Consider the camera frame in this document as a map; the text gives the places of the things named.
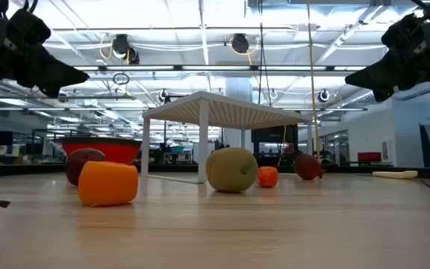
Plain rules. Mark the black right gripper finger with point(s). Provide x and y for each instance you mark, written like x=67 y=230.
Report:
x=383 y=73
x=383 y=95

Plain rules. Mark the dark red toy apple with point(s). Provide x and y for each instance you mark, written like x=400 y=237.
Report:
x=80 y=160

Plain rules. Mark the red collapsible colander bowl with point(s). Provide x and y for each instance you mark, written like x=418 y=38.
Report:
x=118 y=151

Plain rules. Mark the dark red toy pomegranate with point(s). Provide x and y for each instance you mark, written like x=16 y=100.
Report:
x=307 y=167

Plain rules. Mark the small orange toy fruit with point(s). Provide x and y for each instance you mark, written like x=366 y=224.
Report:
x=267 y=177

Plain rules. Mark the brown-green toy kiwi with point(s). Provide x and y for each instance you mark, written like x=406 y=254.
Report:
x=231 y=170

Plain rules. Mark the red box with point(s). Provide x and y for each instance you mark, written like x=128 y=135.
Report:
x=369 y=156

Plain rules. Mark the teal bin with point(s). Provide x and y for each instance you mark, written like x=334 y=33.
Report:
x=177 y=149

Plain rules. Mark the white perforated riser shelf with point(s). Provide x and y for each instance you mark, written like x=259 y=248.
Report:
x=222 y=112

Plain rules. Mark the black workstation frame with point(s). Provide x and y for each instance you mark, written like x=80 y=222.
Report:
x=50 y=130

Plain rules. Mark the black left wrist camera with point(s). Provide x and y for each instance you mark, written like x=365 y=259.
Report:
x=28 y=26

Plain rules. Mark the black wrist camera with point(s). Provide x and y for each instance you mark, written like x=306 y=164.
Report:
x=401 y=31
x=28 y=26

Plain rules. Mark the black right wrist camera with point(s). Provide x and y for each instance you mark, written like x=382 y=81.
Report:
x=401 y=31

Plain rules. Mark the black aluminium table frame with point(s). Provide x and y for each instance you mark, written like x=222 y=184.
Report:
x=32 y=170

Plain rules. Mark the black wall screen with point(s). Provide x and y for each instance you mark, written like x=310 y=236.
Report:
x=274 y=133

